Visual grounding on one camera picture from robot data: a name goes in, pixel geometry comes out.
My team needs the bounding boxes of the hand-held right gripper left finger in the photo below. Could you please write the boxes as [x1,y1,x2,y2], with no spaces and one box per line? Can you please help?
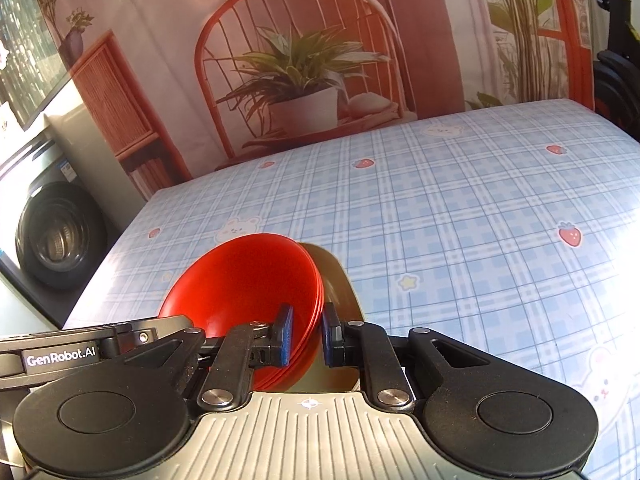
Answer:
[119,304,296,410]

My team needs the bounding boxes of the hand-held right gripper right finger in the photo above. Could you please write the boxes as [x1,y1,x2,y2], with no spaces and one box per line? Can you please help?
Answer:
[322,302,489,414]

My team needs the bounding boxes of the red bowl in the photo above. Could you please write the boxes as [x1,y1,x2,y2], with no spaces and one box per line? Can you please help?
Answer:
[260,255,326,392]
[252,245,323,391]
[157,233,320,357]

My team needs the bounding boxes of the grey washing machine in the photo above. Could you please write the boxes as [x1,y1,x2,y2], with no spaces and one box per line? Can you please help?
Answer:
[0,129,122,322]

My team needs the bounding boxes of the blue plaid tablecloth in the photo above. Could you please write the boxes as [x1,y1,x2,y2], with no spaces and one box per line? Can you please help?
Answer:
[62,97,640,480]

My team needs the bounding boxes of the printed backdrop cloth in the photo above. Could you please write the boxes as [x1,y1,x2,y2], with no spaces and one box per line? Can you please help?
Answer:
[27,0,599,202]

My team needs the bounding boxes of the black exercise bike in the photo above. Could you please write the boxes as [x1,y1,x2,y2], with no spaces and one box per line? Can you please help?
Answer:
[592,0,640,137]

